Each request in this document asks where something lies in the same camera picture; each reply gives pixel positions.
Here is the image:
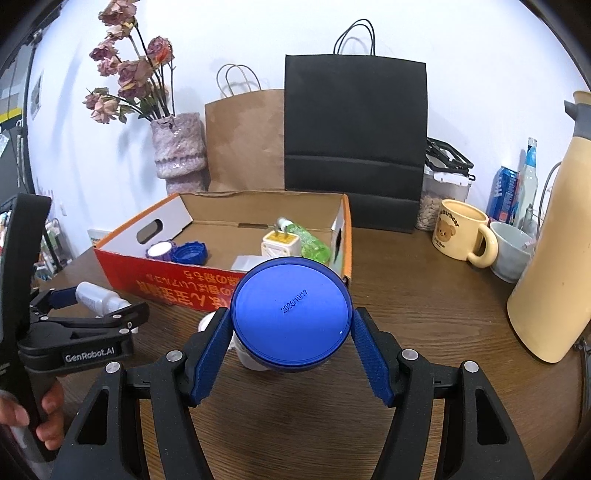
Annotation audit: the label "green clear bottle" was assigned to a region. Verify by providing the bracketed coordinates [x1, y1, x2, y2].
[277, 217, 331, 265]

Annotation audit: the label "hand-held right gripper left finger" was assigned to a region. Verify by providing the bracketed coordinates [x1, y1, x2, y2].
[51, 307, 232, 480]

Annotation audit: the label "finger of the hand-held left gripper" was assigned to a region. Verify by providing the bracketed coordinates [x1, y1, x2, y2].
[29, 286, 80, 320]
[46, 302, 151, 334]

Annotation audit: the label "pale grey cup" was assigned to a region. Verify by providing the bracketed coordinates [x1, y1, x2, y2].
[489, 222, 536, 284]

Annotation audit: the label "clear clip-lid seed container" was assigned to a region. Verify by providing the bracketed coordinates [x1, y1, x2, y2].
[416, 137, 475, 232]

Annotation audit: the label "person's left hand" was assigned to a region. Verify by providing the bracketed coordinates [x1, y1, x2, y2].
[0, 383, 66, 452]

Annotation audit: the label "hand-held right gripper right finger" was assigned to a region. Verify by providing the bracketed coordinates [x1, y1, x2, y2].
[353, 307, 534, 480]

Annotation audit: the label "blue ribbed bottle cap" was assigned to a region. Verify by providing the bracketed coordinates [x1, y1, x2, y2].
[172, 242, 208, 265]

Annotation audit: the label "small white bottle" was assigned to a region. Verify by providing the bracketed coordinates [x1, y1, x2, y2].
[75, 281, 132, 319]

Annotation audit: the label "white plastic packet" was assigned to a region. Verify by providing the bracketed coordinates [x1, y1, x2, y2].
[231, 255, 265, 274]

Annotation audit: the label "cluttered storage rack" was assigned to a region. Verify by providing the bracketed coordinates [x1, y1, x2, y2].
[34, 219, 72, 280]

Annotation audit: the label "cream thermos jug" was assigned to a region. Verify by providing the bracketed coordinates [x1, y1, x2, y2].
[507, 91, 591, 364]

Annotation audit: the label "dried pink flowers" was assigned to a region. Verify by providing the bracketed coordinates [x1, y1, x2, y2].
[83, 0, 178, 124]

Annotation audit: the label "clear glass bottle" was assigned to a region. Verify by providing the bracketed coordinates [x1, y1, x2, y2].
[512, 137, 540, 229]

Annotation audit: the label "brown paper bag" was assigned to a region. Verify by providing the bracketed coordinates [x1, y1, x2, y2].
[204, 64, 286, 192]

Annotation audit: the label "cream bear mug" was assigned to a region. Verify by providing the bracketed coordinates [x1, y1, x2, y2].
[431, 199, 499, 268]

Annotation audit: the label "white plug adapter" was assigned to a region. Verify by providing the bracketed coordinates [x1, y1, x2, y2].
[261, 220, 301, 260]

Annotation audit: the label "black paper bag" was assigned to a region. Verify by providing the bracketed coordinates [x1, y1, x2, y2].
[283, 19, 428, 235]

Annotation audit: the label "blue drink can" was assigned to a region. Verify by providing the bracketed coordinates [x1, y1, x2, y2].
[487, 166, 520, 224]

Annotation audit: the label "purple ribbed bottle cap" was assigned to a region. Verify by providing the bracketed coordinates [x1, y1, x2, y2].
[146, 241, 178, 263]

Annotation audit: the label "orange cardboard box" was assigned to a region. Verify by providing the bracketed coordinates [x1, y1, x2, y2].
[93, 191, 353, 320]

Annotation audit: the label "pink textured vase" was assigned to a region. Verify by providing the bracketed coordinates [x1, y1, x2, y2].
[151, 113, 207, 195]

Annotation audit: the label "blue lid white jar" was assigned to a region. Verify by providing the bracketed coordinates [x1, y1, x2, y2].
[230, 257, 355, 373]

